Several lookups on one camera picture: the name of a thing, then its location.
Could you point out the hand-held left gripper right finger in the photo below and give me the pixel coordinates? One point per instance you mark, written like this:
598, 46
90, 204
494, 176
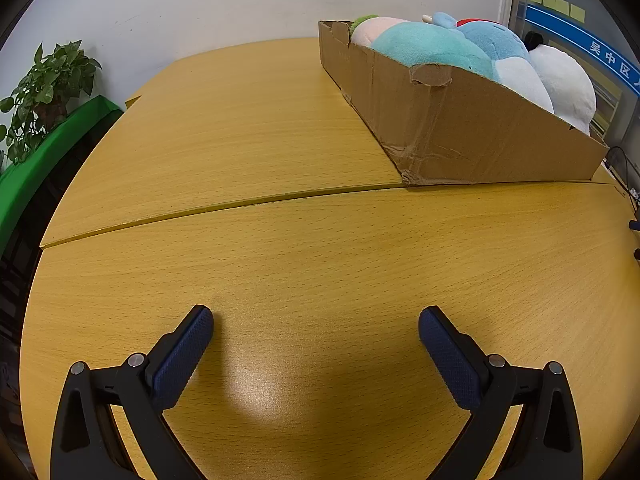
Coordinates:
450, 360

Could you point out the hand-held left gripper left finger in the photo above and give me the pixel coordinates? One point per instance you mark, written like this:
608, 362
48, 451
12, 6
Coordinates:
182, 355

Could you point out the brown cardboard box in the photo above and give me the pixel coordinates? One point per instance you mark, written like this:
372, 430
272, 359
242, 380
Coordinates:
450, 135

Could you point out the white panda plush toy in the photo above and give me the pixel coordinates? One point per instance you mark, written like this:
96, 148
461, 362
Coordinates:
565, 85

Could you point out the green potted plant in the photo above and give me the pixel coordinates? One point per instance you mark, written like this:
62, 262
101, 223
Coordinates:
45, 85

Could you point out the teal plush toy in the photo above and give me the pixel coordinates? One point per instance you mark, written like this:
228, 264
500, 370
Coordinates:
430, 46

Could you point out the light blue plush toy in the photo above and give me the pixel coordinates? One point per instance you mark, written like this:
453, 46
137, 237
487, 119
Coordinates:
495, 42

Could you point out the pale pink plush toy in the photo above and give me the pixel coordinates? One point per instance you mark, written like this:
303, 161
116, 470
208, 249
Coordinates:
375, 31

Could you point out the blue wall notice board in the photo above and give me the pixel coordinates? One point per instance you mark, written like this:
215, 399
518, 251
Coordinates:
600, 50

